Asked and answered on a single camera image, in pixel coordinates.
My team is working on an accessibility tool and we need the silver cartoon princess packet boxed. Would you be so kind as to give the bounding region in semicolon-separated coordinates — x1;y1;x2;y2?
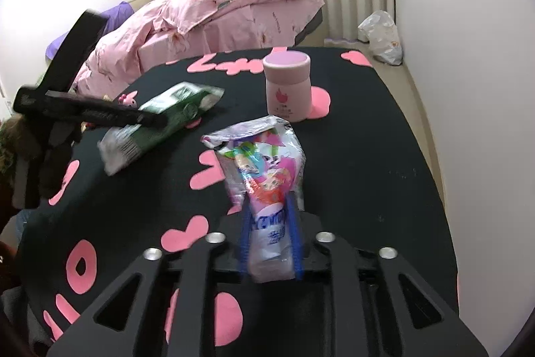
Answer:
201;116;306;283

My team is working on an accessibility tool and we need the green white snack packet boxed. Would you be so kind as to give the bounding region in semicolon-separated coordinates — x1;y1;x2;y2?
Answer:
98;82;224;176

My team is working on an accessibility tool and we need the pink caterpillar toy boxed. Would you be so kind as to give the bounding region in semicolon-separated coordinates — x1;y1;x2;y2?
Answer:
118;91;138;108

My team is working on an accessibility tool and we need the black cloth with pink shapes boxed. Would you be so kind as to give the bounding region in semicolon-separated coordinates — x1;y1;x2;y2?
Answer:
18;48;458;354

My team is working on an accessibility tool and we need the purple pillow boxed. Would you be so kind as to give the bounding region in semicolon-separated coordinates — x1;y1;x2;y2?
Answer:
45;2;134;62

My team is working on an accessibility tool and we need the pink jar with lid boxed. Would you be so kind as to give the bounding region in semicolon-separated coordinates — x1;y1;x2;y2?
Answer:
263;51;312;122

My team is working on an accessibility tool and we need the beige bed base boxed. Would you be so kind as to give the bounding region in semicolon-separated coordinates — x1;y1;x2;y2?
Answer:
294;9;323;46

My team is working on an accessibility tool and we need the white plastic bag on floor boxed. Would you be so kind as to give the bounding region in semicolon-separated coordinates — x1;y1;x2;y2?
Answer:
358;10;404;66

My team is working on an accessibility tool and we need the pink floral duvet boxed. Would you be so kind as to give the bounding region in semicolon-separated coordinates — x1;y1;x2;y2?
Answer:
74;0;325;99

